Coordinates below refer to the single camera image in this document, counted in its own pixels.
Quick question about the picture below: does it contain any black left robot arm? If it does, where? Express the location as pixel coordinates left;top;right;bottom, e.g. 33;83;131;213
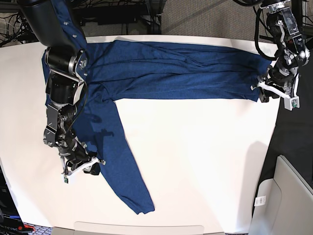
236;0;310;108

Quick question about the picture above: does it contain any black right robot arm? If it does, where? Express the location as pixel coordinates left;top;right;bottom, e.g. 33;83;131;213
18;0;105;183

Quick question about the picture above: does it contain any black box with label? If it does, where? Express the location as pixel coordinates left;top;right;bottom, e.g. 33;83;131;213
0;169;23;235

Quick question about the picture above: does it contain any beige plastic bin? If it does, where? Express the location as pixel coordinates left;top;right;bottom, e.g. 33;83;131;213
248;155;313;235

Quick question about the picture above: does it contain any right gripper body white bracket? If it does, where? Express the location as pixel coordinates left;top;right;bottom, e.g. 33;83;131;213
58;146;106;178

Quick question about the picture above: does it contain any blue long-sleeve shirt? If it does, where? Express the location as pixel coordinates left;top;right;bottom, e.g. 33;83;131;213
41;0;272;216

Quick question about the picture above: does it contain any black cloth side cover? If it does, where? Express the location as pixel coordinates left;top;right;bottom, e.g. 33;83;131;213
259;47;313;187

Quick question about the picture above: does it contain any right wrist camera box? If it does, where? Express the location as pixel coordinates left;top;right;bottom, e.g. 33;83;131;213
63;174;74;184

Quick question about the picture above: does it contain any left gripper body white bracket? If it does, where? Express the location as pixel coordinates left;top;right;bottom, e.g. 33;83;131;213
250;72;299;103

